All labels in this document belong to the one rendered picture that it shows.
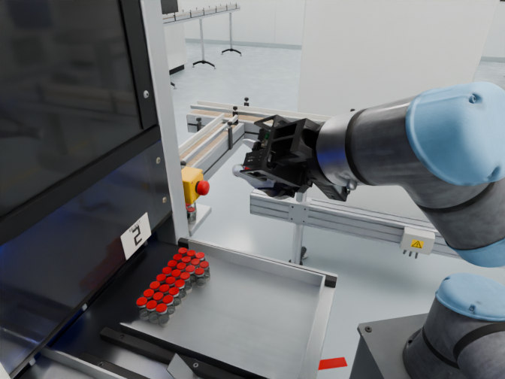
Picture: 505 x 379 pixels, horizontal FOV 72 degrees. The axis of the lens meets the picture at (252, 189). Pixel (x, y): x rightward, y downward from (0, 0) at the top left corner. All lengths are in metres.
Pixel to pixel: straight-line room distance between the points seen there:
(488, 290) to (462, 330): 0.09
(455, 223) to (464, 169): 0.08
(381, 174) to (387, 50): 1.67
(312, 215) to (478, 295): 1.08
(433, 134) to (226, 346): 0.55
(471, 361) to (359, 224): 1.07
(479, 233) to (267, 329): 0.48
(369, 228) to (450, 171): 1.39
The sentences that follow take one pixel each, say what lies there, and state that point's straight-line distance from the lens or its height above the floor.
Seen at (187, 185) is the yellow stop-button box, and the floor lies 1.02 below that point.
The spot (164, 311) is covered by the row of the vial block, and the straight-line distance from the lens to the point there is 0.72.
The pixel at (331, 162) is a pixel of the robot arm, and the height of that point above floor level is 1.32.
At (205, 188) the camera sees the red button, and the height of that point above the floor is 1.00.
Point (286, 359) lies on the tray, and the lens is 0.70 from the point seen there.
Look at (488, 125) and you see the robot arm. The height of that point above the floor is 1.39.
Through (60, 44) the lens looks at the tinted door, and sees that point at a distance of 0.58.
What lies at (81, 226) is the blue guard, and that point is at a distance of 0.63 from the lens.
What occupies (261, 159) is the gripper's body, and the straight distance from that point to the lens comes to 0.41.
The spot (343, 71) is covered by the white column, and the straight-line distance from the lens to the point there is 2.00.
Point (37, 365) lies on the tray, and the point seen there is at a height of 0.88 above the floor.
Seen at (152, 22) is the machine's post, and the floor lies 1.40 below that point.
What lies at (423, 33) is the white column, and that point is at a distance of 1.96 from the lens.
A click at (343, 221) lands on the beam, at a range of 1.66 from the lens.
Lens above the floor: 1.47
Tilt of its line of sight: 32 degrees down
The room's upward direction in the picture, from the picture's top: straight up
